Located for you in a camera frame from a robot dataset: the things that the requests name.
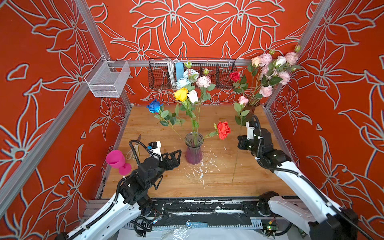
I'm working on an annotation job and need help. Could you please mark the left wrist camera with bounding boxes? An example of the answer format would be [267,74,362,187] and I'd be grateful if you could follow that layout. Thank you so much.
[147,141,162,162]

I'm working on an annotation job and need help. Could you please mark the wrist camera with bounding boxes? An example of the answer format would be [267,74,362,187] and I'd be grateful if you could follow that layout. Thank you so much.
[246,122,255,140]
[147,141,162,162]

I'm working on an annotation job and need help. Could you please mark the brown glass vase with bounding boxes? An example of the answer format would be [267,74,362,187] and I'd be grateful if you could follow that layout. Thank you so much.
[243,98,260,125]

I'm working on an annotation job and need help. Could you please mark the pale blue flower stem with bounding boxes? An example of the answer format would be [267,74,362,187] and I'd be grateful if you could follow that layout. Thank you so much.
[176,61,200,90]

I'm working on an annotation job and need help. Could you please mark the large red rose stem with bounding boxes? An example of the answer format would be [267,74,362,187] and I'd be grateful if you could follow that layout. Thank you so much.
[203,122,232,140]

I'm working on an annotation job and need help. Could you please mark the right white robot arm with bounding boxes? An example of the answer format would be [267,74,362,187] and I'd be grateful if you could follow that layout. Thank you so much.
[238,115,372,240]

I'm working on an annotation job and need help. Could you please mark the pink plastic cup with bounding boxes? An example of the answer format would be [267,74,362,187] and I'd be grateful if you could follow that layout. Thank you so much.
[106,150,132,176]

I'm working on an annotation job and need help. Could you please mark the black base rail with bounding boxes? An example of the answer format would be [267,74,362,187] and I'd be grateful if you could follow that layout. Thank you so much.
[124,197,286,229]

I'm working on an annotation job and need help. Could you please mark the small pink rose stem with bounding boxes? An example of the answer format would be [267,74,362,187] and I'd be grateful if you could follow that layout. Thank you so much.
[230,95,251,184]

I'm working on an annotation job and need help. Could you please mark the light blue box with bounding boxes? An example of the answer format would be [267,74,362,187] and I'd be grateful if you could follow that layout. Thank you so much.
[175,62,184,81]

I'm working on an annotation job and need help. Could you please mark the purple glass vase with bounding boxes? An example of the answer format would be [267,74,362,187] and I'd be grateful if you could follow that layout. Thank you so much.
[185,132,204,165]

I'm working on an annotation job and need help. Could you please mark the orange yellow rose stem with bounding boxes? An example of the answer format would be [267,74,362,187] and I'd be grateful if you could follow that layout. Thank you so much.
[174,87,199,130]

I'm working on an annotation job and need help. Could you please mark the pale pink flower stem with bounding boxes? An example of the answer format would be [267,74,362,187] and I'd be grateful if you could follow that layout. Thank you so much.
[259,53,273,75]

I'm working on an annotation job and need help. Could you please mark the peach rose stem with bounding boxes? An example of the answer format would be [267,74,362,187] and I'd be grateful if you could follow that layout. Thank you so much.
[251,56,261,96]

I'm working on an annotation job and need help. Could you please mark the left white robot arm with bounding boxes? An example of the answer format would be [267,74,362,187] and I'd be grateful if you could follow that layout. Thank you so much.
[55,140,182,240]

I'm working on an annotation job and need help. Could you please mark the pink peony stem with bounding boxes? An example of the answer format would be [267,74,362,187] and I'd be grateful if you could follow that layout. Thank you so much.
[252,85,274,104]

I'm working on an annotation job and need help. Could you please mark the pink mottled flower stem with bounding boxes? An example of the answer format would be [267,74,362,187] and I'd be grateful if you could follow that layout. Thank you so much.
[196,68,216,104]

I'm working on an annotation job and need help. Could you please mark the white cable bundle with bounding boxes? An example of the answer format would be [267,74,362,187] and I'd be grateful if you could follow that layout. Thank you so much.
[167,59,178,88]

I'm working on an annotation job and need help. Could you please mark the clear plastic bin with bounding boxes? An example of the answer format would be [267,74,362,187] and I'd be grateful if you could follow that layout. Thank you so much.
[84,56,131,98]

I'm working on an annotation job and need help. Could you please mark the pink carnation stem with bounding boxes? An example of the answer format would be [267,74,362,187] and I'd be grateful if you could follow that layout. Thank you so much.
[278,71,291,85]

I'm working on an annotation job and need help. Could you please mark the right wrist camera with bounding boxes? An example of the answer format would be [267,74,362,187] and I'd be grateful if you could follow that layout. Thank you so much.
[246,122,255,140]

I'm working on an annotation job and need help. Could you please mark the black wire basket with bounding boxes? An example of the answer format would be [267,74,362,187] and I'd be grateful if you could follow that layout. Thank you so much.
[148,57,237,90]

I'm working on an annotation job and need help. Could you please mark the white handled scissors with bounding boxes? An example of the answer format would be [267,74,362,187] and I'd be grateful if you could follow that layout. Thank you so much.
[125,134,142,161]

